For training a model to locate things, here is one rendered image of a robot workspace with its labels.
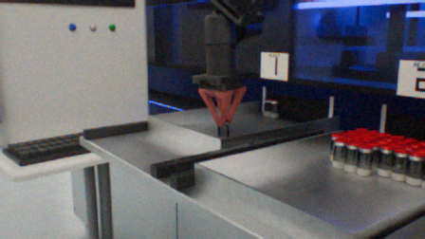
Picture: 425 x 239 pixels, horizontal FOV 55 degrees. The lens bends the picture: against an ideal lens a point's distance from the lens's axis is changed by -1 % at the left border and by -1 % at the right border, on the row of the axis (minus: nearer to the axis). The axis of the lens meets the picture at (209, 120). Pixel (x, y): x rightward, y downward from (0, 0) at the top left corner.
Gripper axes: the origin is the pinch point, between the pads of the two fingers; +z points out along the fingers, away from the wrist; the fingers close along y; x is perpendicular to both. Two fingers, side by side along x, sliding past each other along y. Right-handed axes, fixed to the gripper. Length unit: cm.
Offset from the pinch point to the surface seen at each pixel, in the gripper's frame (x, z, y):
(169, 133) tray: 11.6, 3.3, -3.3
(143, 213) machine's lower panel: 67, 53, 35
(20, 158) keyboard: 42.5, 9.7, -20.3
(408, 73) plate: -29.1, -8.9, 14.0
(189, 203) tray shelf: -11.8, 4.8, -23.6
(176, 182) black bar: -8.9, 2.8, -22.7
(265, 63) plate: 4.2, -8.7, 22.2
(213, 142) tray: -2.9, 2.1, -6.8
